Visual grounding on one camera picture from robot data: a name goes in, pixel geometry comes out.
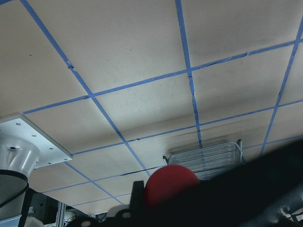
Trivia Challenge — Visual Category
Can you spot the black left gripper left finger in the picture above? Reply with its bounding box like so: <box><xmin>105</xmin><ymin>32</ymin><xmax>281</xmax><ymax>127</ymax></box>
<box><xmin>129</xmin><ymin>181</ymin><xmax>144</xmax><ymax>210</ymax></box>

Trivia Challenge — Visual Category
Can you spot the red emergency stop button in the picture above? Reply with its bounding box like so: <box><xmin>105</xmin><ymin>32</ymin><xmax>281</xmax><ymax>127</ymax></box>
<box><xmin>144</xmin><ymin>165</ymin><xmax>199</xmax><ymax>208</ymax></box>

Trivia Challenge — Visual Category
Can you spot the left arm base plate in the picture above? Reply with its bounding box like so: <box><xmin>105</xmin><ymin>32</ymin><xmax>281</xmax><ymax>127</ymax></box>
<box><xmin>0</xmin><ymin>113</ymin><xmax>72</xmax><ymax>168</ymax></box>

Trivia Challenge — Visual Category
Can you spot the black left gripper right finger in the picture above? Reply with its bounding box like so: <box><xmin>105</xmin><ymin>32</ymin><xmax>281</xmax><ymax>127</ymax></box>
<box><xmin>151</xmin><ymin>140</ymin><xmax>303</xmax><ymax>227</ymax></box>

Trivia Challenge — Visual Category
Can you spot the silver wire mesh shelf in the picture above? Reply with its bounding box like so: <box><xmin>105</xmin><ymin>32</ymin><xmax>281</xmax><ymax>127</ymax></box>
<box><xmin>163</xmin><ymin>140</ymin><xmax>244</xmax><ymax>181</ymax></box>

